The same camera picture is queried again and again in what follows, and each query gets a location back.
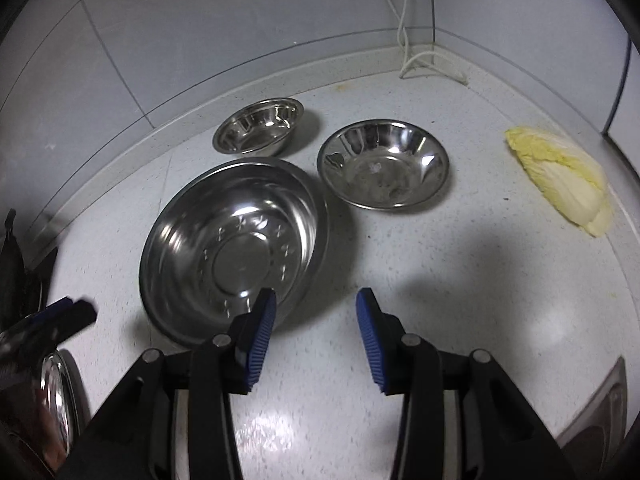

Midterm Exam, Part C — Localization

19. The steel plate with label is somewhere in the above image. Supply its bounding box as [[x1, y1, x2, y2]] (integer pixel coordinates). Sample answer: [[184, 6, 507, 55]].
[[39, 349, 91, 456]]

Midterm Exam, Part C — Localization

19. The large steel bowl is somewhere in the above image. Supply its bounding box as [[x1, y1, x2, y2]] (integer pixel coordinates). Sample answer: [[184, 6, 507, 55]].
[[139, 157, 329, 348]]

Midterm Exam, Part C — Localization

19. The medium steel bowl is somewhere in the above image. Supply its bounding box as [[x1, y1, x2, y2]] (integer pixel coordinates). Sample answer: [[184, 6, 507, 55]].
[[317, 119, 450, 211]]

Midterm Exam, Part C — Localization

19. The small steel bowl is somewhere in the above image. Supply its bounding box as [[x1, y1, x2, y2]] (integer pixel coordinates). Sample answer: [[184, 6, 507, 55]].
[[213, 98, 305, 157]]

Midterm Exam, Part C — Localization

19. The black wok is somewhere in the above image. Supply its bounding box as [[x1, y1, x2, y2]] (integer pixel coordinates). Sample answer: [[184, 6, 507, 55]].
[[0, 209, 58, 332]]

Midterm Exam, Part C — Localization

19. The steel sink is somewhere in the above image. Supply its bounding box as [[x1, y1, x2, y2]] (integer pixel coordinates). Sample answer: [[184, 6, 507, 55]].
[[556, 356, 627, 479]]

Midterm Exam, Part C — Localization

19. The napa cabbage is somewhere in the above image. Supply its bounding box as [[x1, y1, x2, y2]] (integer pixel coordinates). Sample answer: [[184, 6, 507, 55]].
[[506, 127, 614, 237]]

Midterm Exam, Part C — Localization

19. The white power cable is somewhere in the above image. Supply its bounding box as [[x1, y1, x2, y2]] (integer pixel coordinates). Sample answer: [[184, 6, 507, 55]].
[[376, 0, 470, 86]]

